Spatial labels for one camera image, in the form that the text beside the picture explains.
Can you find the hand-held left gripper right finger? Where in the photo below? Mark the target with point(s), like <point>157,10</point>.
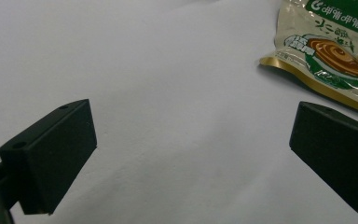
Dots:
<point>338,152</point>

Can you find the cream and green snack packet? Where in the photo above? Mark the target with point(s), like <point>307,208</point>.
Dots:
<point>332,53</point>

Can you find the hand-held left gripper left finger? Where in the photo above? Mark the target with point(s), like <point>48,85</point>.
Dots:
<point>52,155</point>

